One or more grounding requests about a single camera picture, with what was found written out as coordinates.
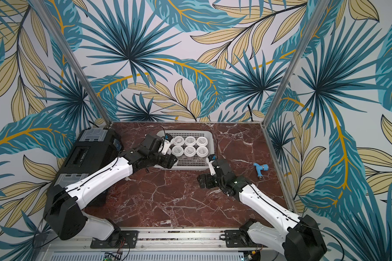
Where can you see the blue plastic faucet toy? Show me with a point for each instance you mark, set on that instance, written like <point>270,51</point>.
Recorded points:
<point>260,168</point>

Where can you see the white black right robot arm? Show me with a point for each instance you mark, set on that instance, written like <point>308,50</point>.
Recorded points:
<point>297,238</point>

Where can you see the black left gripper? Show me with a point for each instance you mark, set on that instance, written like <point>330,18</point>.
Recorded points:
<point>169,161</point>

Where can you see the black plastic toolbox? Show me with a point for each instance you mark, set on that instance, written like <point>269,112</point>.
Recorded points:
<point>95,151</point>

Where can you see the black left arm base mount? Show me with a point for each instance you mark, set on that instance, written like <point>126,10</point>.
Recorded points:
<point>120,240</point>

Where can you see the aluminium frame post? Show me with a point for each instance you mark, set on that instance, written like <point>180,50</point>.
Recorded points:
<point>48,20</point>
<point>299,51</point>

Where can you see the right aluminium frame post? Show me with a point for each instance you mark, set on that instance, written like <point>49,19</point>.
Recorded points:
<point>299,51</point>

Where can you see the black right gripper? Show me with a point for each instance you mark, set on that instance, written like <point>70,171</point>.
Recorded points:
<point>210,178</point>

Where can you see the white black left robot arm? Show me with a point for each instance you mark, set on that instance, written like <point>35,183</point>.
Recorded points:
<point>64,206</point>

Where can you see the white plastic perforated basket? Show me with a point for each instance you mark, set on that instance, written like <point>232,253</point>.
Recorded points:
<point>194,163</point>

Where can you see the left aluminium frame post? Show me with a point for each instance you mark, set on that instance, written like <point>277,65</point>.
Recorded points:
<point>48,20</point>

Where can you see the white lidded yogurt cup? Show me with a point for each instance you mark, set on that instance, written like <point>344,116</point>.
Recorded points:
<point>177,151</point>
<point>190,141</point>
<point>178,141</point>
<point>190,151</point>
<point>202,151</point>
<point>202,142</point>

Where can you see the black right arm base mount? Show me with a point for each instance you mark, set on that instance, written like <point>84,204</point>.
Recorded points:
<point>236,238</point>

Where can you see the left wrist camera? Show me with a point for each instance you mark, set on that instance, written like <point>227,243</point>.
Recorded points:
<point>155,144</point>

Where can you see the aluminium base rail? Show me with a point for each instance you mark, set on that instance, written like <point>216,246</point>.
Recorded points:
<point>159,244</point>

